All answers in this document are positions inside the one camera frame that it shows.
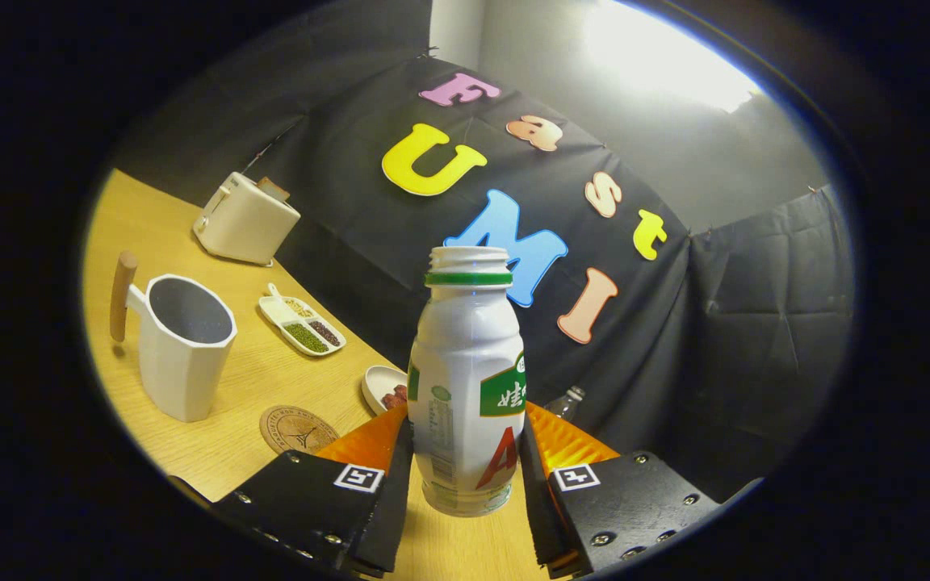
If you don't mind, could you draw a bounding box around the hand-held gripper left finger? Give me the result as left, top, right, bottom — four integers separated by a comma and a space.
213, 401, 416, 578

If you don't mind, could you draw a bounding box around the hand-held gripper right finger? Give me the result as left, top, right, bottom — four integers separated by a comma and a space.
518, 401, 723, 580

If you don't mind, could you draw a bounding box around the round cork coaster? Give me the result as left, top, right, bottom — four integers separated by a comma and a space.
259, 405, 341, 455

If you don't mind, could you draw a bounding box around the white juice bottle green label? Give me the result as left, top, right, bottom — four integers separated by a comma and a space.
407, 246, 527, 517

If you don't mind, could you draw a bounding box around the white cup with wooden handle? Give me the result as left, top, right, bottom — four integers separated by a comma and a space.
109, 250, 238, 424

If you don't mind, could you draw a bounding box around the clear plastic water bottle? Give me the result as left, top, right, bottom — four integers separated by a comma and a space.
544, 386, 587, 422

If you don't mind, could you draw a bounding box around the white round plate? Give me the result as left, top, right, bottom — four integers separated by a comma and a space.
361, 365, 409, 416

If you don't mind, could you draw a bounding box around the wooden table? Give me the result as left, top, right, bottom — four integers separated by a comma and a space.
82, 168, 555, 581

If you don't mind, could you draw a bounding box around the white divided dish with beans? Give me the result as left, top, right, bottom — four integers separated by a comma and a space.
258, 283, 347, 357

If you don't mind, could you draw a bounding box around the black backdrop cloth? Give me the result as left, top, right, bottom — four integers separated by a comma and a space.
110, 0, 853, 501

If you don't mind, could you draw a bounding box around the cream toaster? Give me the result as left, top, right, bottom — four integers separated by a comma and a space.
193, 171, 302, 267

